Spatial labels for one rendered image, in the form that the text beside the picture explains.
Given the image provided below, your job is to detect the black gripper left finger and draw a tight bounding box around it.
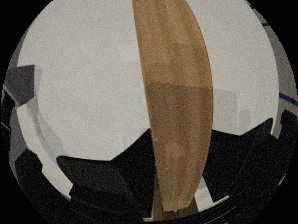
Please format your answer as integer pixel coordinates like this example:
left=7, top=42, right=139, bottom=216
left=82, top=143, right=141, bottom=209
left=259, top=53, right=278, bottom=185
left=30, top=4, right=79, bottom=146
left=56, top=128, right=156, bottom=218

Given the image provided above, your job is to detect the dark brown wooden post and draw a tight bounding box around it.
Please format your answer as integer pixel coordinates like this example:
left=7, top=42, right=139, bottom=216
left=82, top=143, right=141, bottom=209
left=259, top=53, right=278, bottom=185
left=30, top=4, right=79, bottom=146
left=152, top=165, right=200, bottom=221

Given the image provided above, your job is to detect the wooden board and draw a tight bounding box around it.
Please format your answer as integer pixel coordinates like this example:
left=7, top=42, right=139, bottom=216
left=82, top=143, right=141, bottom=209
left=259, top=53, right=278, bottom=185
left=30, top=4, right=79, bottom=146
left=132, top=0, right=214, bottom=212

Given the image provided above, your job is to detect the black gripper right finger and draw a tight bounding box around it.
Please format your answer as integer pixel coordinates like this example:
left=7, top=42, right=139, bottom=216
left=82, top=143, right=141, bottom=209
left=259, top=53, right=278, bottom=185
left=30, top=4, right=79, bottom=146
left=202, top=117, right=274, bottom=202

